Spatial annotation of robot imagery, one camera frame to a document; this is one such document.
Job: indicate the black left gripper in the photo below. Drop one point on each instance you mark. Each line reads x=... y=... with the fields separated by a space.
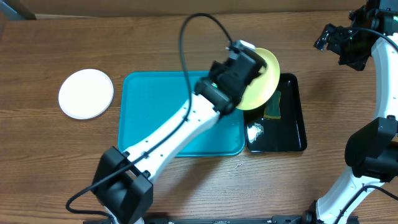
x=214 y=71

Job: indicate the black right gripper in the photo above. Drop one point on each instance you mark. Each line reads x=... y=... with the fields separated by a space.
x=359 y=63

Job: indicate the yellow-green round plate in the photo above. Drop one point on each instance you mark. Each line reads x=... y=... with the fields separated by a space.
x=264 y=86

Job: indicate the green and yellow sponge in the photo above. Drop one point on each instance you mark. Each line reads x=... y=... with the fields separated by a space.
x=272 y=109

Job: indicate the white round plate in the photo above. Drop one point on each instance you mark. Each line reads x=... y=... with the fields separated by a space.
x=86 y=94

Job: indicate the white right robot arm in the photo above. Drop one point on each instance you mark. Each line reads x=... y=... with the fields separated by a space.
x=370 y=153

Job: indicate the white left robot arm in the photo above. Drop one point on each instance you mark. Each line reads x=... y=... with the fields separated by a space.
x=124 y=181

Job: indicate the black rectangular tray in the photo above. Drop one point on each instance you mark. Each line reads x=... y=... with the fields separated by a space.
x=278 y=135

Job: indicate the teal plastic tray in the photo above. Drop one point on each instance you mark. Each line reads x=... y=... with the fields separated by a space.
x=149 y=99

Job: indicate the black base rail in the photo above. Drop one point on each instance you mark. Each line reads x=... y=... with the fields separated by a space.
x=162 y=218

